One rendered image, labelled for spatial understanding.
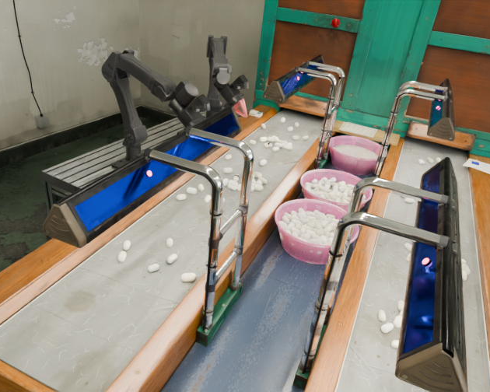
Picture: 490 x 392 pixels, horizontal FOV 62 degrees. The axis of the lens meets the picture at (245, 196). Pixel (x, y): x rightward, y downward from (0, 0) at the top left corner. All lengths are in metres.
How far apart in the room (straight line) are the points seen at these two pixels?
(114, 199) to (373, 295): 0.71
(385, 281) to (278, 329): 0.33
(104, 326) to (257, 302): 0.39
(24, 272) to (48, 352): 0.24
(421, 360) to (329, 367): 0.40
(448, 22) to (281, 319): 1.54
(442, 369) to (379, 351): 0.48
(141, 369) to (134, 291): 0.24
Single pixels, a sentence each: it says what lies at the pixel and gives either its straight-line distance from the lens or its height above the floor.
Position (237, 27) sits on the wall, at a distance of 3.48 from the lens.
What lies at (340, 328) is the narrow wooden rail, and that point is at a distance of 0.99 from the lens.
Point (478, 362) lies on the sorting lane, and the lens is 1.11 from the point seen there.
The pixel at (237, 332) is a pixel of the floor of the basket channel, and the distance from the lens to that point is 1.05.
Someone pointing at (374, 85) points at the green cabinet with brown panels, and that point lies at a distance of 2.20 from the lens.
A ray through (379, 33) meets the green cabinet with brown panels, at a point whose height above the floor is 1.23.
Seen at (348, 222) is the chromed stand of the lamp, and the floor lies 1.10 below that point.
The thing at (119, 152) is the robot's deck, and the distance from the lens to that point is 1.89.
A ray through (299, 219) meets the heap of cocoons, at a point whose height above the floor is 0.73.
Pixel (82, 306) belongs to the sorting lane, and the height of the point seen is 0.74.
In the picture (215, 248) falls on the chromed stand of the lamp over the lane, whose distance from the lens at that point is 0.84.
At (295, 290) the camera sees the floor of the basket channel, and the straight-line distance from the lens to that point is 1.19.
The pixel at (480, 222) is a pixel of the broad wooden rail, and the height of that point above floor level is 0.76.
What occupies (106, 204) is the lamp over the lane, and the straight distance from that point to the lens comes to 0.73.
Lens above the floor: 1.46
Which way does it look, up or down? 30 degrees down
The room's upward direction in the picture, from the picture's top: 7 degrees clockwise
